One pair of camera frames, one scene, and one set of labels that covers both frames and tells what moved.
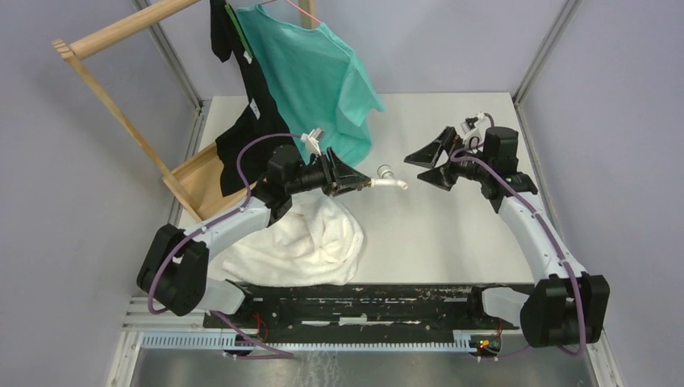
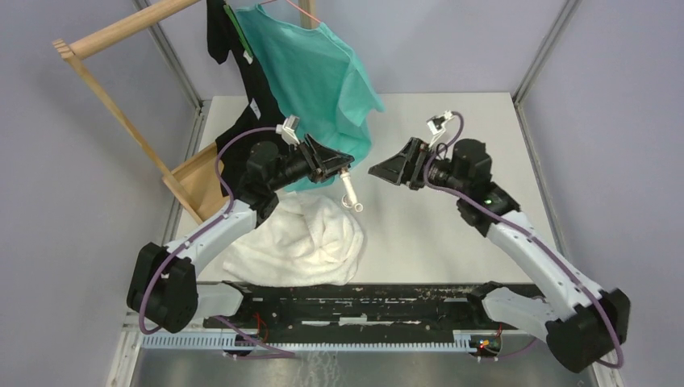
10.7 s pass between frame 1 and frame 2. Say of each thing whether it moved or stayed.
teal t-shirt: stayed
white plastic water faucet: moved
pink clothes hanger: stayed
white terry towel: stayed
